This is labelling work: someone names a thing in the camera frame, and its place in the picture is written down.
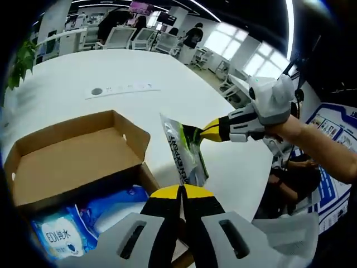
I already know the blue floral tissue pack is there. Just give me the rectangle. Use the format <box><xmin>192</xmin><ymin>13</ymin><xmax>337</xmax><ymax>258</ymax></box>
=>
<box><xmin>75</xmin><ymin>184</ymin><xmax>150</xmax><ymax>238</ymax></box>

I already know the table socket panel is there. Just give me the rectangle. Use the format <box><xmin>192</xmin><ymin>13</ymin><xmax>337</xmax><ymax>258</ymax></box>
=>
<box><xmin>84</xmin><ymin>81</ymin><xmax>162</xmax><ymax>101</ymax></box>

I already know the row of white office chairs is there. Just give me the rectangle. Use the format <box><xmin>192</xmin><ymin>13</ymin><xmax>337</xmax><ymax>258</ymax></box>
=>
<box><xmin>83</xmin><ymin>26</ymin><xmax>252</xmax><ymax>107</ymax></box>

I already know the bright window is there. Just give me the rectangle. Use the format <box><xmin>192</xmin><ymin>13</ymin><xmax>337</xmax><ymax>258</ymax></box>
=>
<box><xmin>205</xmin><ymin>22</ymin><xmax>249</xmax><ymax>61</ymax></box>
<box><xmin>245</xmin><ymin>41</ymin><xmax>291</xmax><ymax>82</ymax></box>

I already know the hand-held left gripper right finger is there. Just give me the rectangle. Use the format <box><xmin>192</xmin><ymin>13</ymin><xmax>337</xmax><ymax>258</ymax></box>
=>
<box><xmin>181</xmin><ymin>184</ymin><xmax>305</xmax><ymax>268</ymax></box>

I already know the green potted plant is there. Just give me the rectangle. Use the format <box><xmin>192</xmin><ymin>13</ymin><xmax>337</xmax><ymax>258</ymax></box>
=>
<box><xmin>7</xmin><ymin>40</ymin><xmax>37</xmax><ymax>92</ymax></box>

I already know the wall poster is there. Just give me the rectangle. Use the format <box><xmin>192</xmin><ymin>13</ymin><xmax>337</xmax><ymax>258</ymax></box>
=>
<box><xmin>302</xmin><ymin>102</ymin><xmax>357</xmax><ymax>242</ymax></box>

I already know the ceiling light strip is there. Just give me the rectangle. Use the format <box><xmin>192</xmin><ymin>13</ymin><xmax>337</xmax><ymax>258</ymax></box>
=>
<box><xmin>284</xmin><ymin>0</ymin><xmax>297</xmax><ymax>64</ymax></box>

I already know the pink display screen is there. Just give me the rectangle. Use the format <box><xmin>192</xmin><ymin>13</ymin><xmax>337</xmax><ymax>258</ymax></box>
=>
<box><xmin>131</xmin><ymin>1</ymin><xmax>153</xmax><ymax>15</ymax></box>

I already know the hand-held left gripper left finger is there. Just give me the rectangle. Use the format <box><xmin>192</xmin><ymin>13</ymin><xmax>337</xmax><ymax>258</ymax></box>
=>
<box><xmin>57</xmin><ymin>184</ymin><xmax>184</xmax><ymax>268</ymax></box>

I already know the white square pillar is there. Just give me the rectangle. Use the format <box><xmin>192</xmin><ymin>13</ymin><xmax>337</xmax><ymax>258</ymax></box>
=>
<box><xmin>37</xmin><ymin>0</ymin><xmax>72</xmax><ymax>54</ymax></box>

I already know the brown cardboard shoe box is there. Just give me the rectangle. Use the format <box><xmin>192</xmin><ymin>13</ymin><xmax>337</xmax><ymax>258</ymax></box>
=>
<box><xmin>4</xmin><ymin>109</ymin><xmax>196</xmax><ymax>268</ymax></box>

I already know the dark display screen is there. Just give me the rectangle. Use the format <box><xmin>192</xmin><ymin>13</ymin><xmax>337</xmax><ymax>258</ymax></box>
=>
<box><xmin>157</xmin><ymin>11</ymin><xmax>178</xmax><ymax>25</ymax></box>

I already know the silver green soft pouch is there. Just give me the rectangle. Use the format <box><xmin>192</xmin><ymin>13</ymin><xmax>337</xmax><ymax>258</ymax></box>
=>
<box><xmin>159</xmin><ymin>112</ymin><xmax>210</xmax><ymax>187</ymax></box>

